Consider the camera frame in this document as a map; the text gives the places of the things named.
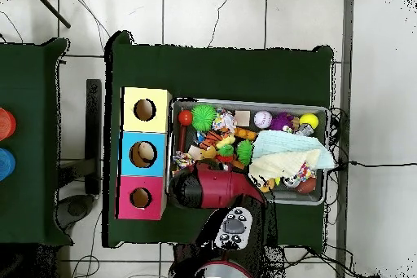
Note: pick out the cream knitted cloth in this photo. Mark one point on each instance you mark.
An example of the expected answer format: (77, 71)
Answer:
(280, 164)

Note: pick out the mint knitted cloth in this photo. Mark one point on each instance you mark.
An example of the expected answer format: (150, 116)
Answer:
(287, 141)

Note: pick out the multicoloured patterned cloth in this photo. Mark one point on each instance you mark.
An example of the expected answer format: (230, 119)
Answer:
(301, 175)

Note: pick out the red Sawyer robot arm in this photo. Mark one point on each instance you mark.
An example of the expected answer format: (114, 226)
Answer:
(221, 190)

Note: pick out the wooden box with three holes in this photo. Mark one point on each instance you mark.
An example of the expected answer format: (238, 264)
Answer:
(143, 141)

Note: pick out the clear shallow mesh bin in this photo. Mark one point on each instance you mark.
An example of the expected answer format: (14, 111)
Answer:
(313, 198)

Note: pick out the tiger striped toy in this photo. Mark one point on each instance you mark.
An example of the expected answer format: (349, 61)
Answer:
(210, 140)

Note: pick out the green spiky ball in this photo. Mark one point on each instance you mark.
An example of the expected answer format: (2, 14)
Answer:
(204, 117)

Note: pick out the red maraca rattle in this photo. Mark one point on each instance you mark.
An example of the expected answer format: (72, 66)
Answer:
(185, 117)

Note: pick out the white baseball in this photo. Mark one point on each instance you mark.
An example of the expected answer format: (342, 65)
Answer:
(263, 119)

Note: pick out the dark green tablecloth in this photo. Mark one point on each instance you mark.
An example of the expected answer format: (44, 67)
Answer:
(228, 76)

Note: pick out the purple monster toy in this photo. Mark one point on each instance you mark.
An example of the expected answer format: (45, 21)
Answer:
(282, 122)

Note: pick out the yellow ball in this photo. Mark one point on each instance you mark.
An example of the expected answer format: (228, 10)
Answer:
(309, 121)

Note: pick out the black panel stand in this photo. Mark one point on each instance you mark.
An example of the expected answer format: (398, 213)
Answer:
(94, 128)

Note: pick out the grey round stand base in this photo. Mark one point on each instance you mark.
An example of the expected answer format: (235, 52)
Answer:
(78, 207)

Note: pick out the dark green side cloth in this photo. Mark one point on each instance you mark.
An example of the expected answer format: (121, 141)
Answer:
(32, 95)

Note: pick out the black rod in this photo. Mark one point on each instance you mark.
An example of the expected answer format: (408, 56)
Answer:
(52, 9)

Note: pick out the red round disc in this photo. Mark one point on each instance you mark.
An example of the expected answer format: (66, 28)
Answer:
(6, 124)

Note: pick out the blue round disc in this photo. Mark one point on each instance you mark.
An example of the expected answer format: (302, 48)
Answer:
(5, 164)

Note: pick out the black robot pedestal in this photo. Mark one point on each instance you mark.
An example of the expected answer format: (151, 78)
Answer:
(186, 262)

